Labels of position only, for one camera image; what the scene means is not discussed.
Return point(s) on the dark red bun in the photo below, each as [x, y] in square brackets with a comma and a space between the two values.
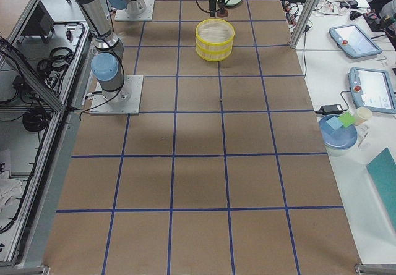
[222, 13]

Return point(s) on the black power adapter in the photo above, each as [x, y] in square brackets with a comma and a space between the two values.
[330, 109]

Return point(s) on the blue round plate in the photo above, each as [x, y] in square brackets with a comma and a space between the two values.
[341, 139]

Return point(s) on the green foam block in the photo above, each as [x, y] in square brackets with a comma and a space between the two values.
[346, 119]

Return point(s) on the cream paper cup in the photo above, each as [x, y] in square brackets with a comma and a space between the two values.
[361, 115]

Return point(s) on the teal flat board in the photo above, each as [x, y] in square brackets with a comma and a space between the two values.
[382, 172]

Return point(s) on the aluminium frame post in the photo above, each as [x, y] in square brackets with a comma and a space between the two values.
[302, 21]

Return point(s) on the white crumpled cloth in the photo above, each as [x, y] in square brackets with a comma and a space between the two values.
[10, 188]

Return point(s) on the near blue teach pendant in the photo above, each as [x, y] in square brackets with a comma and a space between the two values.
[372, 88]

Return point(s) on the light blue foam block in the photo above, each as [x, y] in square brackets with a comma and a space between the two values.
[333, 124]

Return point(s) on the yellow rimmed steamer layer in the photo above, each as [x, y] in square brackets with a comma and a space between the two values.
[214, 34]
[213, 56]

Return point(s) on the far blue teach pendant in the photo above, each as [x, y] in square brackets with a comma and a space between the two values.
[354, 41]

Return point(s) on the blue teach pendant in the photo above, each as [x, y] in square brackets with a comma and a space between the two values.
[372, 88]
[354, 41]

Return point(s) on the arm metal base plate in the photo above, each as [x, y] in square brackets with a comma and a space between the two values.
[136, 11]
[127, 101]

